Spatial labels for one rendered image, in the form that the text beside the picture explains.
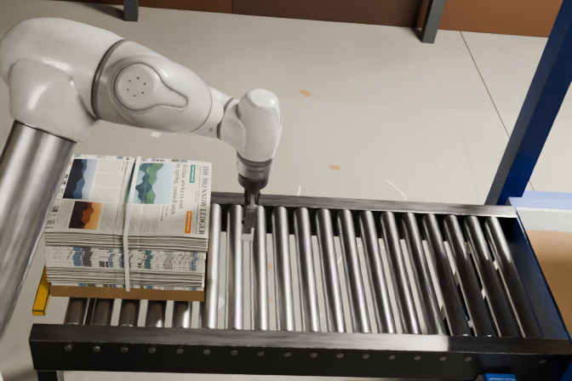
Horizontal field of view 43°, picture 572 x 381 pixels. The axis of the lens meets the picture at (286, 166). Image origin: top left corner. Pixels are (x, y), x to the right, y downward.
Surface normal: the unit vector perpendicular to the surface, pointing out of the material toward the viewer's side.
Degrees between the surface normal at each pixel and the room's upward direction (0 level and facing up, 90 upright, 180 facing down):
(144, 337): 0
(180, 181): 2
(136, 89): 52
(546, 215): 0
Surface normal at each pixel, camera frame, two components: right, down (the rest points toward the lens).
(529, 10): 0.04, 0.64
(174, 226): 0.10, -0.77
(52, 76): -0.19, 0.01
